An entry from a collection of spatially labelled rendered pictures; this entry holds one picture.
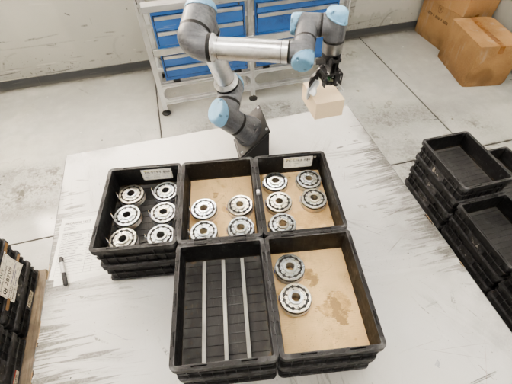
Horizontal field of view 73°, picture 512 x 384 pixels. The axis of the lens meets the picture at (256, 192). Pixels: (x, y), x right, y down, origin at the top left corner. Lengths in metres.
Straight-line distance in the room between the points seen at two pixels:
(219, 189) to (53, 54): 2.97
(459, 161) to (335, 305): 1.40
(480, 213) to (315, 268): 1.24
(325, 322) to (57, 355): 0.91
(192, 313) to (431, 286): 0.89
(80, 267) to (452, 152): 2.07
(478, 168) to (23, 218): 2.98
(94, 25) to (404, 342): 3.61
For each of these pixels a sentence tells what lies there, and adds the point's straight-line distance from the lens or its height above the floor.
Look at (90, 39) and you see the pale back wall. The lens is 4.01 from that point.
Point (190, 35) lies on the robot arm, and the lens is 1.29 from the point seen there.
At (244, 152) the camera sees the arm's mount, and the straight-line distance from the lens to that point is 1.68.
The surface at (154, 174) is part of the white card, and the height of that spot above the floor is 0.89.
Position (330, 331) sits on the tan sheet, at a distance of 1.18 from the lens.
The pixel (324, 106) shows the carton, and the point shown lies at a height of 1.10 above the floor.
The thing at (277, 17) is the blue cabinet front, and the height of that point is 0.72.
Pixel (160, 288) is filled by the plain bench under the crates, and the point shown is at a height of 0.70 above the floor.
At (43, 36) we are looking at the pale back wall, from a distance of 4.08.
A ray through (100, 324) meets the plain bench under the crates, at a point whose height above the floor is 0.70.
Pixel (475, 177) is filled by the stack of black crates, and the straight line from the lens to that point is 2.29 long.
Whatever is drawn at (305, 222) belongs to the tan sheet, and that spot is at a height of 0.83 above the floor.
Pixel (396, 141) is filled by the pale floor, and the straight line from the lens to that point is 3.12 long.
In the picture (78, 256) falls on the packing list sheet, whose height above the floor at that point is 0.70.
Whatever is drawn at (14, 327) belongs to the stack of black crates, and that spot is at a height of 0.27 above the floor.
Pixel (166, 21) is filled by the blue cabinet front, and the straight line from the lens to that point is 2.98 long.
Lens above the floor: 1.93
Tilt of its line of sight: 50 degrees down
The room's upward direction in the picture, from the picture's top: 2 degrees counter-clockwise
